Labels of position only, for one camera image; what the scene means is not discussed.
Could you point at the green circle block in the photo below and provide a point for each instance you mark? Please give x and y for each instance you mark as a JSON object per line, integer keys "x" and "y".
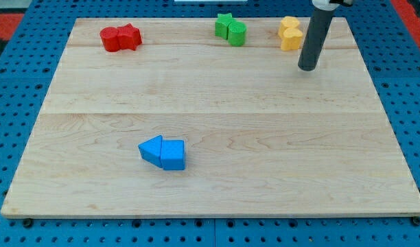
{"x": 237, "y": 33}

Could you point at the green star block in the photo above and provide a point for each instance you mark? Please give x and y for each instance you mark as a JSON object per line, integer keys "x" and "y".
{"x": 222, "y": 25}

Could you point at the red star block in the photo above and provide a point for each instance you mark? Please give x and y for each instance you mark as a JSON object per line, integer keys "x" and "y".
{"x": 129, "y": 37}

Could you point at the red circle block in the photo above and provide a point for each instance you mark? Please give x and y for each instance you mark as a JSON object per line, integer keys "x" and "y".
{"x": 109, "y": 37}

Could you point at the light wooden board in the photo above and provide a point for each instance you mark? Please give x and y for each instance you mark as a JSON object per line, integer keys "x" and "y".
{"x": 262, "y": 137}

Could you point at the blue cube block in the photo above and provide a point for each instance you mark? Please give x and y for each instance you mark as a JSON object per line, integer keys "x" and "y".
{"x": 173, "y": 155}

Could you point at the blue triangle block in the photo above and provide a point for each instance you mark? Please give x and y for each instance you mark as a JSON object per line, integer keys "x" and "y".
{"x": 150, "y": 150}

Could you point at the yellow heart block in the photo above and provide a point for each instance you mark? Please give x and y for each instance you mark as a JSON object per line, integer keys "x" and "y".
{"x": 291, "y": 39}

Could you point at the yellow rear block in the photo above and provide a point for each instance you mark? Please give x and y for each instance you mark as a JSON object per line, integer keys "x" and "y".
{"x": 287, "y": 22}

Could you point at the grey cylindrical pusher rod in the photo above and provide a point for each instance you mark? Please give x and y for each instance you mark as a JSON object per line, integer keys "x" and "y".
{"x": 318, "y": 28}

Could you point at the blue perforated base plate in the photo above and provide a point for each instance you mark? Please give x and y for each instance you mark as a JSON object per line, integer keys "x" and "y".
{"x": 386, "y": 33}

